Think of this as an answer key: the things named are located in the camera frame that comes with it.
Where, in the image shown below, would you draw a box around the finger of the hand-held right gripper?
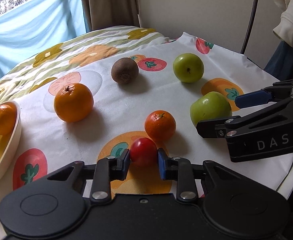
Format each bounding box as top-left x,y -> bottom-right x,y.
196,116 -> 241,139
235,77 -> 293,110

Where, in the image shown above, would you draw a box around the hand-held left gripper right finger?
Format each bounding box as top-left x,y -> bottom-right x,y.
157,148 -> 237,203

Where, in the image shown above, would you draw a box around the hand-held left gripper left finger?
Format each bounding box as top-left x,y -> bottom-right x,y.
46,149 -> 131,204

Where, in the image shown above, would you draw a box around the red tomato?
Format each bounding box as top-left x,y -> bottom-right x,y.
130,137 -> 158,168

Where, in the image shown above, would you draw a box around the green apple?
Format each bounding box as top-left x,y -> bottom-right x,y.
173,53 -> 205,83
189,91 -> 233,128

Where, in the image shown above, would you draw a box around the small mandarin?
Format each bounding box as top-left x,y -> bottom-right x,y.
144,110 -> 176,143

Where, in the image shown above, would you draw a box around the orange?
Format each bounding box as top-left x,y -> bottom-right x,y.
0,104 -> 17,136
54,83 -> 94,123

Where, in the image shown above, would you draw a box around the brown kiwi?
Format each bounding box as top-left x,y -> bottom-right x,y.
111,57 -> 139,85

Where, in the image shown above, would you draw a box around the cream bowl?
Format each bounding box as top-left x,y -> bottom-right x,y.
0,100 -> 22,189

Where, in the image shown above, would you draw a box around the blue jeans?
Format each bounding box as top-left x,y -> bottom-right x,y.
263,39 -> 293,81

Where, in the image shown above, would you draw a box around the fruit-print white tablecloth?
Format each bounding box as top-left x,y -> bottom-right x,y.
0,32 -> 293,198

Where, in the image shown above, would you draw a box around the white garment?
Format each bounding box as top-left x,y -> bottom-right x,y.
258,0 -> 293,48

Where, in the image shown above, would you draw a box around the floral striped blanket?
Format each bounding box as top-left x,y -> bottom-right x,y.
0,25 -> 172,101

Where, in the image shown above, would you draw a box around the beige curtain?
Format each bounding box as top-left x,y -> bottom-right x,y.
77,0 -> 141,32

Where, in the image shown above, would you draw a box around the light blue hanging cloth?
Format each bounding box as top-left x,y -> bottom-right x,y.
0,0 -> 91,82

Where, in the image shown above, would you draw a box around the black cable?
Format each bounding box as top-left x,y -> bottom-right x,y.
241,0 -> 261,54

